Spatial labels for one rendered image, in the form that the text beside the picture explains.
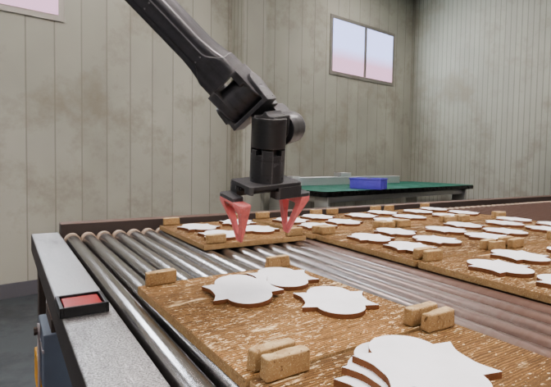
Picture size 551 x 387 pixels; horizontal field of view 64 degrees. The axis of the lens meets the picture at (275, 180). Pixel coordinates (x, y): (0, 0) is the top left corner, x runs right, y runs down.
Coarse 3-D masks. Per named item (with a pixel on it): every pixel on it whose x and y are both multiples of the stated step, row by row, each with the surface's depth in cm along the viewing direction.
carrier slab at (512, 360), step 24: (432, 336) 61; (456, 336) 61; (480, 336) 61; (336, 360) 53; (480, 360) 54; (504, 360) 54; (528, 360) 54; (264, 384) 47; (288, 384) 48; (312, 384) 48; (504, 384) 48; (528, 384) 48
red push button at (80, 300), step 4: (80, 296) 78; (84, 296) 78; (88, 296) 78; (92, 296) 78; (96, 296) 78; (64, 300) 76; (68, 300) 76; (72, 300) 76; (76, 300) 76; (80, 300) 76; (84, 300) 76; (88, 300) 76; (92, 300) 76; (96, 300) 76; (100, 300) 76; (64, 304) 74; (68, 304) 74; (72, 304) 74; (76, 304) 74; (80, 304) 74
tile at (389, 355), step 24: (384, 336) 52; (408, 336) 53; (360, 360) 47; (384, 360) 46; (408, 360) 46; (432, 360) 46; (456, 360) 46; (408, 384) 41; (432, 384) 41; (456, 384) 41; (480, 384) 42
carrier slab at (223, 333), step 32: (160, 288) 82; (192, 288) 82; (352, 288) 84; (192, 320) 66; (224, 320) 66; (256, 320) 66; (288, 320) 66; (320, 320) 67; (352, 320) 67; (384, 320) 67; (224, 352) 55; (320, 352) 56
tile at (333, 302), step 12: (312, 288) 80; (324, 288) 80; (336, 288) 81; (300, 300) 76; (312, 300) 73; (324, 300) 73; (336, 300) 74; (348, 300) 74; (360, 300) 74; (324, 312) 69; (336, 312) 68; (348, 312) 68; (360, 312) 68
